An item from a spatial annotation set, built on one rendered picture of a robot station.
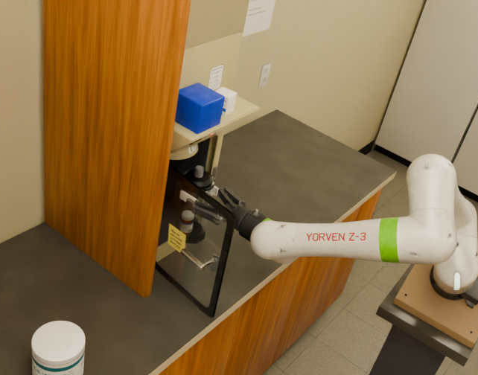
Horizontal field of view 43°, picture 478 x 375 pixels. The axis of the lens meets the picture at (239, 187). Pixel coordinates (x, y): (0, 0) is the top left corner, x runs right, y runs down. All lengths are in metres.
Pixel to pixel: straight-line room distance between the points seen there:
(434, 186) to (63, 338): 1.01
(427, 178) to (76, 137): 1.00
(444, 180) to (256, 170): 1.19
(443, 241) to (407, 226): 0.09
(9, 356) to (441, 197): 1.21
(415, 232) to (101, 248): 0.99
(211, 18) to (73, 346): 0.92
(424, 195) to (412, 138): 3.27
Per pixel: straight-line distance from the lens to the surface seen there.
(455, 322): 2.15
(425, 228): 1.54
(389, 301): 2.18
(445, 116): 4.68
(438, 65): 4.60
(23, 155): 2.02
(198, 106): 1.61
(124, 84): 1.62
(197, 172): 1.89
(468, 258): 1.94
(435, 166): 1.58
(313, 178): 2.65
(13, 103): 1.91
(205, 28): 1.67
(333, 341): 3.28
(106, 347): 1.81
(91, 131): 1.79
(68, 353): 1.60
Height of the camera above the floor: 2.34
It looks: 34 degrees down
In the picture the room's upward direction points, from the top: 13 degrees clockwise
